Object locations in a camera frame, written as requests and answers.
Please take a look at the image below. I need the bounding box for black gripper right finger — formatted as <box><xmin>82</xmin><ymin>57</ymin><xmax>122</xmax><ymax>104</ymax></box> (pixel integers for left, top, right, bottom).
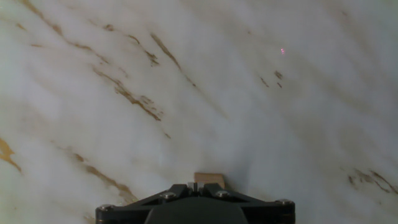
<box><xmin>196</xmin><ymin>182</ymin><xmax>295</xmax><ymax>224</ymax></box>

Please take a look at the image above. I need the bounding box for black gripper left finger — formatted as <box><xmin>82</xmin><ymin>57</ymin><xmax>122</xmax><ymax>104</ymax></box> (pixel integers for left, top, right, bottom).
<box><xmin>95</xmin><ymin>182</ymin><xmax>196</xmax><ymax>224</ymax></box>

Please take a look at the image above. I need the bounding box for small wooden block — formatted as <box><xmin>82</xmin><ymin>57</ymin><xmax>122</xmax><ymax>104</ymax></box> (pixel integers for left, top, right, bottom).
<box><xmin>194</xmin><ymin>172</ymin><xmax>225</xmax><ymax>189</ymax></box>

